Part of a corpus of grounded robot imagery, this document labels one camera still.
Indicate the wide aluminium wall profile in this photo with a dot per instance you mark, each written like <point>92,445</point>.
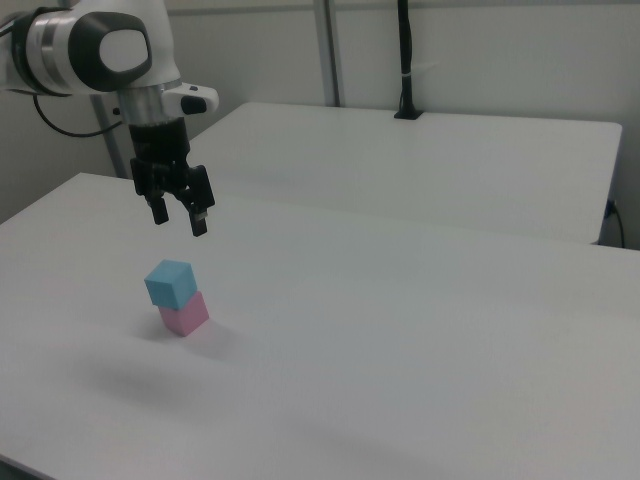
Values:
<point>330,50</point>

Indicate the pink foam cube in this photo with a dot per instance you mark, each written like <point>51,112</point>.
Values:
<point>187,317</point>

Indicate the thin aluminium frame post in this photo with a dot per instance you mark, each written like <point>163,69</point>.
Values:
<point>112,145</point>

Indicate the black pole with base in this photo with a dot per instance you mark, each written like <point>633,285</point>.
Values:
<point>406,50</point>

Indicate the blue foam cube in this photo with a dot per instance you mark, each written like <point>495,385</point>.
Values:
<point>167,282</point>

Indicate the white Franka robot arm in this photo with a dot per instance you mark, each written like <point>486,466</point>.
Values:
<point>55,45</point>

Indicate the white side table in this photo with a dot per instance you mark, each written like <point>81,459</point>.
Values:
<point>400,165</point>

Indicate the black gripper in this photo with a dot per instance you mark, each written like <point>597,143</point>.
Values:
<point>159,142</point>

